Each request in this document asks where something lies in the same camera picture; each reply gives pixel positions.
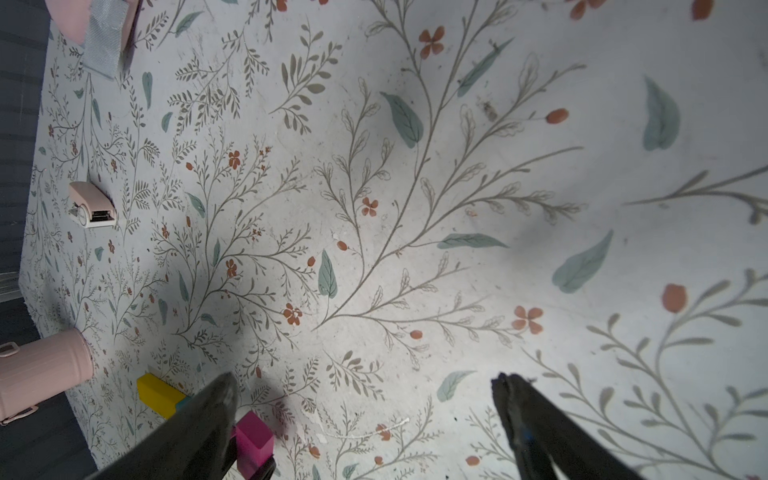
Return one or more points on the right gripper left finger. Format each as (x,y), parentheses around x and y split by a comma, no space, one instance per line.
(192,444)

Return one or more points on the pink pen cup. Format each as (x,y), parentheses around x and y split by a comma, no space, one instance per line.
(40,370)

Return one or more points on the magenta long block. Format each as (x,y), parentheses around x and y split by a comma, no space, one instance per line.
(254,448)

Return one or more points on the yellow block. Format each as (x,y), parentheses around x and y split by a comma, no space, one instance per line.
(159,396)

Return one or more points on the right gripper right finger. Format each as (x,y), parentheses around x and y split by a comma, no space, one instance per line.
(545,440)

